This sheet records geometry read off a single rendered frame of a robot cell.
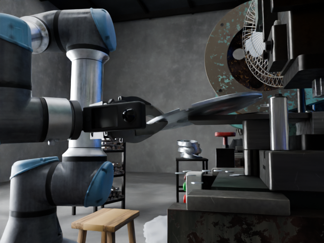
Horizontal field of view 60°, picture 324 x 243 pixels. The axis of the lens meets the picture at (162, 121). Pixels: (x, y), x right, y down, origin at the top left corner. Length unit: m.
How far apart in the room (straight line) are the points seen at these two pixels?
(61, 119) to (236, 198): 0.29
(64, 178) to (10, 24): 0.41
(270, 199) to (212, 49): 1.77
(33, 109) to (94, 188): 0.32
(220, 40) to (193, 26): 5.89
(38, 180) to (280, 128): 0.58
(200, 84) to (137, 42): 2.20
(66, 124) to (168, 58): 7.40
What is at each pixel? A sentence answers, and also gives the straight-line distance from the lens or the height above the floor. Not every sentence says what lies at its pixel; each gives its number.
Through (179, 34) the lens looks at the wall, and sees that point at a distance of 7.99.
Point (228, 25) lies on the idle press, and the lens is 2.18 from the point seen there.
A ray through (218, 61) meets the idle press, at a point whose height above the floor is 1.31.
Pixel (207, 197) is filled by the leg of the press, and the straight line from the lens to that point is 0.42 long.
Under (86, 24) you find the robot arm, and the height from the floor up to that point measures 1.03.
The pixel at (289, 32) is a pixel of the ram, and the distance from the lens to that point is 0.67.
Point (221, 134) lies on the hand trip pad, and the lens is 0.98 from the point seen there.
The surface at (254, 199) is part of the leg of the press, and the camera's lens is 0.42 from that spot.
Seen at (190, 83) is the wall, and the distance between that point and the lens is 7.54.
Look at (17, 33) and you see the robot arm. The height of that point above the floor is 0.88.
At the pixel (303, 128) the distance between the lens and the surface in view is 0.70.
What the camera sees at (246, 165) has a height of 0.67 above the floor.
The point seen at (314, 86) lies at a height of 0.84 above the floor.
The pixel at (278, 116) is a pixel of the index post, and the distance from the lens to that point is 0.50.
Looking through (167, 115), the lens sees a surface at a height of 0.77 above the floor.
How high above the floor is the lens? 0.71
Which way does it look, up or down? 5 degrees up
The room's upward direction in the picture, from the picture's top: straight up
